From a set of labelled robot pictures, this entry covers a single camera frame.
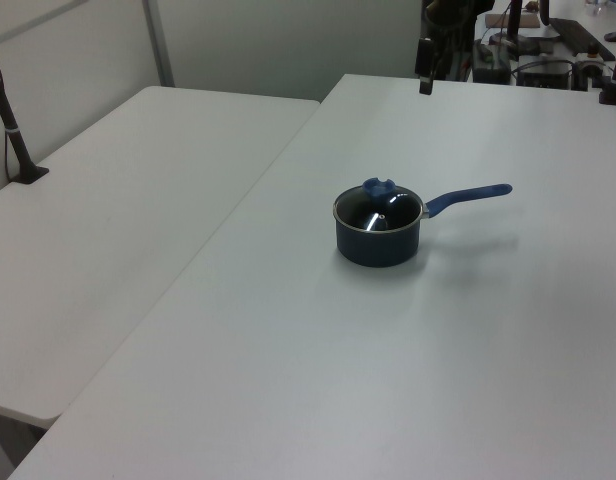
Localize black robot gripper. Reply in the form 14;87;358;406
415;0;482;96

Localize glass lid with blue knob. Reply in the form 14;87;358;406
332;176;423;234

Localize dark electronics box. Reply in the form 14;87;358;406
471;41;515;84

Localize black stand with round base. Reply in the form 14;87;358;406
487;0;541;57

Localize brown cardboard sheet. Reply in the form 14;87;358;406
484;11;542;30

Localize black control box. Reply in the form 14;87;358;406
517;58;575;90

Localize black keyboard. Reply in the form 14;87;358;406
548;16;616;57

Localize dark saucepan with blue handle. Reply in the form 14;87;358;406
332;182;514;269

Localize black camera pole with base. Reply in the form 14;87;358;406
0;42;51;187

